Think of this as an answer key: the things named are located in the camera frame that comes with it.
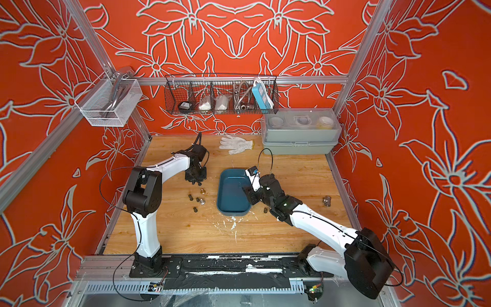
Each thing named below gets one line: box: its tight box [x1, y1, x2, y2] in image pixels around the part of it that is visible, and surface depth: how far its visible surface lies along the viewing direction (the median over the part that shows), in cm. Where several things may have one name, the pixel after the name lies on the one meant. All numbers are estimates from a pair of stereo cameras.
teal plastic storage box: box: [216, 168, 252, 217], surface depth 97 cm
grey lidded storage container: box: [260, 108, 343, 155], surface depth 104 cm
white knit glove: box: [218, 134, 254, 155], surface depth 117 cm
